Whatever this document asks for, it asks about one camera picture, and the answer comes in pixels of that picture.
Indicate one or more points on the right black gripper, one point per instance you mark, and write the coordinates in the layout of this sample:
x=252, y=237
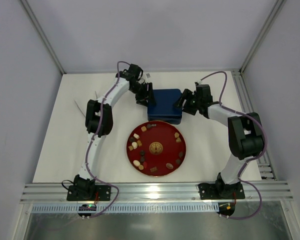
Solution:
x=187, y=100

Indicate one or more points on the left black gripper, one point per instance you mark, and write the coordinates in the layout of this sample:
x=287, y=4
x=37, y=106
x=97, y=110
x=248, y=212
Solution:
x=145, y=93

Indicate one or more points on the blue tin lid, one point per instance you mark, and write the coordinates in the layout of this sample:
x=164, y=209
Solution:
x=164, y=103

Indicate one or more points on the silver metal tongs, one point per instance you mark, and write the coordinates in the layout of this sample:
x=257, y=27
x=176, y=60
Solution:
x=81, y=100

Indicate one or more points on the blue chocolate tin box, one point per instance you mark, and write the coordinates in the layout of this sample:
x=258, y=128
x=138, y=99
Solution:
x=174, y=120

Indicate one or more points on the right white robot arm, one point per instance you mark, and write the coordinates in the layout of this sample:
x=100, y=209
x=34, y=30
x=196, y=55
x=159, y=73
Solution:
x=246, y=141

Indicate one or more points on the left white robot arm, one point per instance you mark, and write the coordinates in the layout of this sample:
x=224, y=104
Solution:
x=99, y=123

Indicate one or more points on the brown oval chocolate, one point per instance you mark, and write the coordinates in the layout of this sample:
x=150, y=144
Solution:
x=169, y=166

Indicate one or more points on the red round plate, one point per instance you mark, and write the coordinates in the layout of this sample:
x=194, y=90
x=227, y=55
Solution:
x=151, y=145

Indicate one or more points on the slotted cable duct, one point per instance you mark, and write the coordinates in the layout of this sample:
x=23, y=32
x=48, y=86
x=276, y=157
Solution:
x=119, y=207

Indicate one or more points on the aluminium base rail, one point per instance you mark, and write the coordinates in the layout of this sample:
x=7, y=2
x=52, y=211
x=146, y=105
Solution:
x=151, y=192

